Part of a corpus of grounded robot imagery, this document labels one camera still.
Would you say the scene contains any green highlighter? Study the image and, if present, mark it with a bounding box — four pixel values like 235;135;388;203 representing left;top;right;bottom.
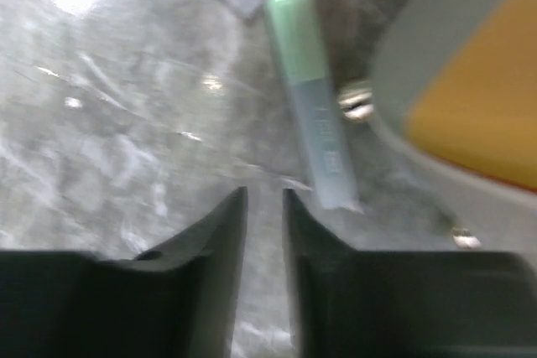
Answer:
264;0;361;211

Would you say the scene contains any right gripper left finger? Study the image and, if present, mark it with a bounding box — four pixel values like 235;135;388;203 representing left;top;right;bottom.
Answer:
1;187;248;357

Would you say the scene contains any yellow drawer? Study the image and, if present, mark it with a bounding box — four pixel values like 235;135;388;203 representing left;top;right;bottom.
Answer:
406;0;536;189

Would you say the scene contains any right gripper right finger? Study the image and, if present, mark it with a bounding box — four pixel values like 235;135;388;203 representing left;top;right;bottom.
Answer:
283;189;536;357

